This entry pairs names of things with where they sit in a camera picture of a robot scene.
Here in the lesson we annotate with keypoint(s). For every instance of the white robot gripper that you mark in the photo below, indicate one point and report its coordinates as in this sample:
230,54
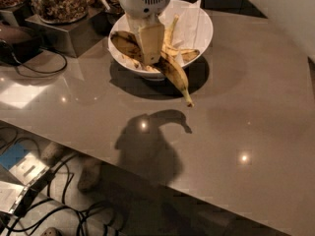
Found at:
142,0

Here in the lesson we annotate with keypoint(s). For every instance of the small banana green stem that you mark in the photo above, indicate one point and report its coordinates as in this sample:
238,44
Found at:
169,31

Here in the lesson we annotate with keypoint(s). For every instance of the glass jar of nuts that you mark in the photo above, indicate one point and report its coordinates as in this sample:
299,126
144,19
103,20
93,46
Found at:
60,11

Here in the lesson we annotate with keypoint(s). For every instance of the left shoe under table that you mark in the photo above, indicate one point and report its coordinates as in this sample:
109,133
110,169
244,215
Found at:
52,153

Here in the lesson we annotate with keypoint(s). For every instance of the steel box stand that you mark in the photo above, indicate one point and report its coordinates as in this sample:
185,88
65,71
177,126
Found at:
72,39

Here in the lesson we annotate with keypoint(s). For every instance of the right shoe under table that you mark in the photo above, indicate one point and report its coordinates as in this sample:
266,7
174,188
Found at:
90,175

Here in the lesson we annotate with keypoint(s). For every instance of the dark brown appliance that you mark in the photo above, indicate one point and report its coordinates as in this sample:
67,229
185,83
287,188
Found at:
18,44

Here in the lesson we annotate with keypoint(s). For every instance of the dark cup with tongs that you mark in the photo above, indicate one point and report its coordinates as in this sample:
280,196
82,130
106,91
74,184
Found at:
113,13

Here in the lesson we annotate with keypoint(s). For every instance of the silver electronics box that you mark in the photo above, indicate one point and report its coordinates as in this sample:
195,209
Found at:
26,169

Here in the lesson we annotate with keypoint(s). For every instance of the shoe under table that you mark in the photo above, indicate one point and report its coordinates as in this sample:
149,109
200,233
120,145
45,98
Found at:
52,153
90,175

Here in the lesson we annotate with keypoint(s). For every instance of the right lower banana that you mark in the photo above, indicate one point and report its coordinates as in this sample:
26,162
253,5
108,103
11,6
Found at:
186,54

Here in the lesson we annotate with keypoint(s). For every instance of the white ceramic bowl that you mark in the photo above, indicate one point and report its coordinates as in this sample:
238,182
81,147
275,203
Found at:
203,27

